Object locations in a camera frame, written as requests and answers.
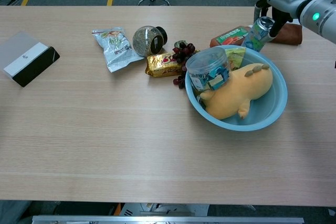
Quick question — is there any glass jar black lid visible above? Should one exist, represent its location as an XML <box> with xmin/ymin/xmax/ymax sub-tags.
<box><xmin>132</xmin><ymin>25</ymin><xmax>168</xmax><ymax>58</ymax></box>

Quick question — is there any brown cloth pouch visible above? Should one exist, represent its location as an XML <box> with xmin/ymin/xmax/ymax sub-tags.
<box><xmin>270</xmin><ymin>23</ymin><xmax>303</xmax><ymax>46</ymax></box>

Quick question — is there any yellow plush toy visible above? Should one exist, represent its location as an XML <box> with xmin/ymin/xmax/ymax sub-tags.
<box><xmin>199</xmin><ymin>63</ymin><xmax>274</xmax><ymax>120</ymax></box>

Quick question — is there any silver nut snack bag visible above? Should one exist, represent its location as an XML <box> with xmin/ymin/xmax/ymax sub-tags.
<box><xmin>91</xmin><ymin>26</ymin><xmax>145</xmax><ymax>73</ymax></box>

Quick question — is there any green snack package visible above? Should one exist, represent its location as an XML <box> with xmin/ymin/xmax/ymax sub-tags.
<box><xmin>225</xmin><ymin>47</ymin><xmax>247</xmax><ymax>71</ymax></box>

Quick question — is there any orange juice bottle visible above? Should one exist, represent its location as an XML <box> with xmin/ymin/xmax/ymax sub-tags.
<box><xmin>209</xmin><ymin>26</ymin><xmax>253</xmax><ymax>49</ymax></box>

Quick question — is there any white and black box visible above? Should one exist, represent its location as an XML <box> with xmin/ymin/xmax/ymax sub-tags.
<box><xmin>0</xmin><ymin>31</ymin><xmax>60</xmax><ymax>88</ymax></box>

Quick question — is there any dark purple grape bunch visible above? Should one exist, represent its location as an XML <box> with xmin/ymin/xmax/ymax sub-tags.
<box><xmin>172</xmin><ymin>40</ymin><xmax>196</xmax><ymax>90</ymax></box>

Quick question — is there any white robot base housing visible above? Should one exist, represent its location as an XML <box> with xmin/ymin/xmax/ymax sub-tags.
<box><xmin>119</xmin><ymin>202</ymin><xmax>209</xmax><ymax>217</ymax></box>

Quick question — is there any blue drink can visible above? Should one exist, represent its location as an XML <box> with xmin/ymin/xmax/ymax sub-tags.
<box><xmin>240</xmin><ymin>16</ymin><xmax>276</xmax><ymax>52</ymax></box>

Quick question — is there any aluminium rail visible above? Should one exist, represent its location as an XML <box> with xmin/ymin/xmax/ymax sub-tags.
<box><xmin>31</xmin><ymin>215</ymin><xmax>305</xmax><ymax>224</ymax></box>

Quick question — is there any light blue plastic basin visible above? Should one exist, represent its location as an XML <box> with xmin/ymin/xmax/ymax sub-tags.
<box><xmin>185</xmin><ymin>45</ymin><xmax>288</xmax><ymax>132</ymax></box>

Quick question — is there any gold wrapped biscuit pack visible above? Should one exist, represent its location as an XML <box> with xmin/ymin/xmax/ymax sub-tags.
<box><xmin>144</xmin><ymin>52</ymin><xmax>190</xmax><ymax>78</ymax></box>

